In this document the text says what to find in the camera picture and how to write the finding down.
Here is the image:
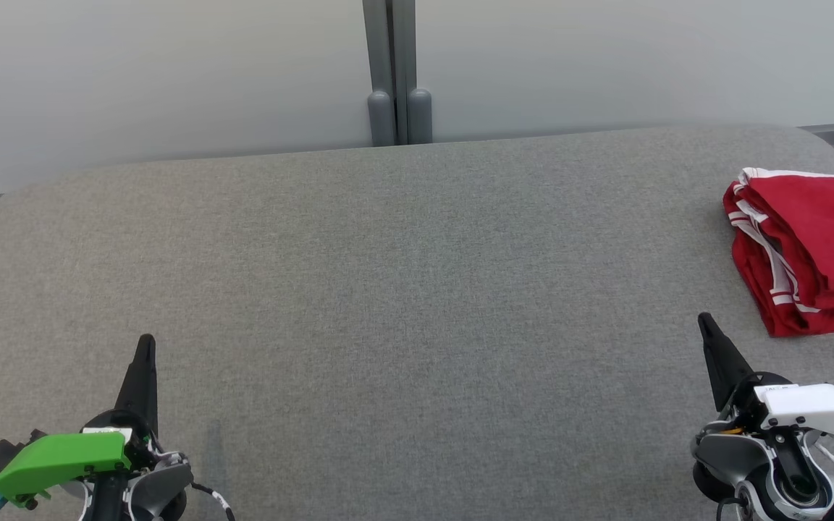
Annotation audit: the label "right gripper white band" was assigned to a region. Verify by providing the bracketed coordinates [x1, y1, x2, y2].
[697, 312, 834, 443]

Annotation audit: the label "red jersey shirt white sleeves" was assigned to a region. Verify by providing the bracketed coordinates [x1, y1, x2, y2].
[722, 179, 834, 339]

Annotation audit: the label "grey fabric sofa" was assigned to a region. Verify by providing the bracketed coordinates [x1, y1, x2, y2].
[0, 124, 834, 521]

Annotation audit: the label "thin left arm cable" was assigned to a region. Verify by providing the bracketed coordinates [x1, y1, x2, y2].
[189, 481, 237, 521]

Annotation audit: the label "red shorts white stripe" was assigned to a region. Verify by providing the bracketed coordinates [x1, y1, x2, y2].
[738, 167, 834, 295]

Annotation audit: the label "grey partition post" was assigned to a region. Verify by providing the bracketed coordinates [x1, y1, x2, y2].
[392, 0, 433, 145]
[362, 0, 397, 148]

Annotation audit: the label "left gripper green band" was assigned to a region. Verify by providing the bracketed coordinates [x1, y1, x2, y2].
[0, 333, 159, 507]

